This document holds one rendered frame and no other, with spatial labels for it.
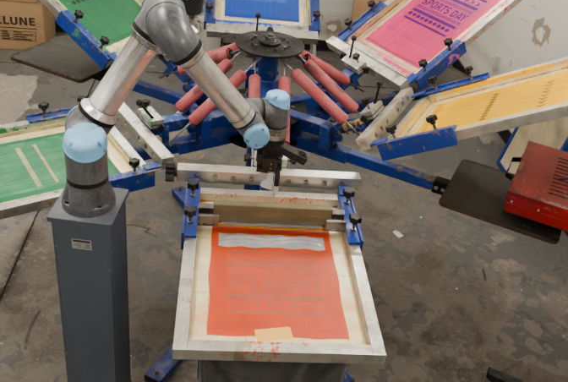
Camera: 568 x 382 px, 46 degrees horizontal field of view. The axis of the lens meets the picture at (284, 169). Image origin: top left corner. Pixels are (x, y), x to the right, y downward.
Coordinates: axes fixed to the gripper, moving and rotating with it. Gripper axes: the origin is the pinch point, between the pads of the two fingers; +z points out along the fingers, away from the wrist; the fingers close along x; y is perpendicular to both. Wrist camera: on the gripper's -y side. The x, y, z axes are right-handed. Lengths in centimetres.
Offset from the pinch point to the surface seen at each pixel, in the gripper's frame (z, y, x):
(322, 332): 17, -13, 49
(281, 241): 15.9, -3.0, 7.7
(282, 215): 9.4, -3.2, 1.6
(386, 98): 20, -64, -120
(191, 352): 14, 24, 60
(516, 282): 113, -148, -90
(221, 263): 16.7, 16.9, 19.6
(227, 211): 9.0, 15.5, 1.7
